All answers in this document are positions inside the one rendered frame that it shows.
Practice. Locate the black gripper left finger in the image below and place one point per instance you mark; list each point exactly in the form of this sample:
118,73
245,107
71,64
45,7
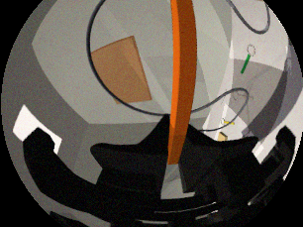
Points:
148,157

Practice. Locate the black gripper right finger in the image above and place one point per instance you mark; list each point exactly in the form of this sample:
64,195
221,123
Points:
200,154

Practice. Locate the tan rectangular block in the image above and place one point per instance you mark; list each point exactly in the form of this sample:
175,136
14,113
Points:
222,137

